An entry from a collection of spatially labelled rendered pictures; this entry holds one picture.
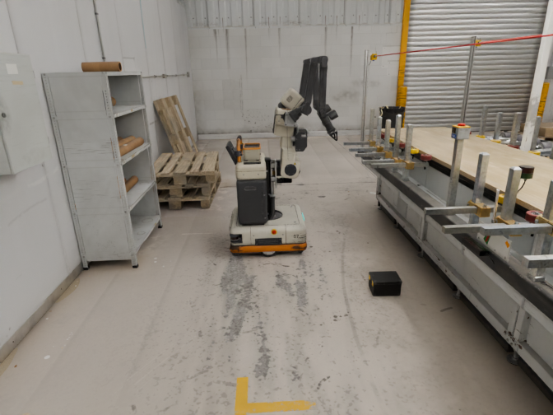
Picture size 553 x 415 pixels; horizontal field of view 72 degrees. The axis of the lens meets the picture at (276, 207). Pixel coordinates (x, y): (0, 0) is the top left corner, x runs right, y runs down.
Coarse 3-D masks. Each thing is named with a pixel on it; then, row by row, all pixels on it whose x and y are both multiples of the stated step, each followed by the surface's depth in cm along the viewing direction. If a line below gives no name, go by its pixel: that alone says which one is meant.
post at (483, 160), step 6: (480, 156) 191; (486, 156) 189; (480, 162) 192; (486, 162) 190; (480, 168) 192; (486, 168) 191; (480, 174) 192; (480, 180) 193; (474, 186) 198; (480, 186) 194; (474, 192) 198; (480, 192) 196; (474, 198) 198; (480, 198) 197; (474, 216) 200; (468, 222) 204; (474, 222) 201
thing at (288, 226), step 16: (288, 208) 367; (240, 224) 332; (272, 224) 331; (288, 224) 330; (304, 224) 337; (240, 240) 328; (256, 240) 327; (272, 240) 328; (288, 240) 329; (304, 240) 331
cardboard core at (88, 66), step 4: (84, 64) 315; (88, 64) 315; (92, 64) 315; (96, 64) 315; (100, 64) 315; (104, 64) 315; (108, 64) 315; (112, 64) 316; (116, 64) 316; (120, 64) 322; (84, 68) 316; (88, 68) 316; (92, 68) 316; (96, 68) 316; (100, 68) 316; (104, 68) 316; (108, 68) 316; (112, 68) 317; (116, 68) 317; (120, 68) 323
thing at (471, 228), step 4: (468, 224) 173; (472, 224) 173; (476, 224) 173; (480, 224) 172; (484, 224) 172; (488, 224) 172; (492, 224) 172; (496, 224) 172; (500, 224) 172; (504, 224) 172; (444, 228) 170; (448, 228) 170; (452, 228) 170; (456, 228) 170; (460, 228) 170; (464, 228) 170; (468, 228) 170; (472, 228) 170; (476, 228) 170; (480, 228) 170; (444, 232) 170; (448, 232) 170; (452, 232) 171; (456, 232) 171; (460, 232) 171; (464, 232) 171; (468, 232) 171; (472, 232) 171; (476, 232) 171
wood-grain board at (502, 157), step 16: (384, 128) 419; (416, 128) 414; (432, 128) 411; (448, 128) 409; (416, 144) 331; (432, 144) 329; (448, 144) 328; (464, 144) 326; (480, 144) 325; (496, 144) 323; (448, 160) 274; (464, 160) 272; (496, 160) 270; (512, 160) 269; (528, 160) 268; (544, 160) 267; (496, 176) 231; (544, 176) 228; (528, 192) 201; (544, 192) 201; (528, 208) 185
